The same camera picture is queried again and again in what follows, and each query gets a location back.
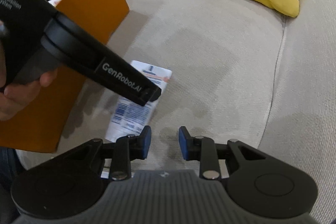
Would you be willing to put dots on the orange cardboard storage box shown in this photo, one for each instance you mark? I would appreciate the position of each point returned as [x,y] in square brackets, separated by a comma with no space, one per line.
[39,126]

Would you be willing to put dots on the white hand cream tube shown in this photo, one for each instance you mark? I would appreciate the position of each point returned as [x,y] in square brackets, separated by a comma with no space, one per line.
[130,118]

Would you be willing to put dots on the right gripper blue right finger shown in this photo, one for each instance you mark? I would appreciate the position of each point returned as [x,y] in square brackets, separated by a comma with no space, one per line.
[204,150]

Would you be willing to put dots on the person's left hand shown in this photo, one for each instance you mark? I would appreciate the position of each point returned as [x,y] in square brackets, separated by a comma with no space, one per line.
[16,97]

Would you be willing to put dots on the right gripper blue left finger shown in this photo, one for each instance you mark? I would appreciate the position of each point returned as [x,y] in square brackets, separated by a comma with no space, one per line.
[127,149]

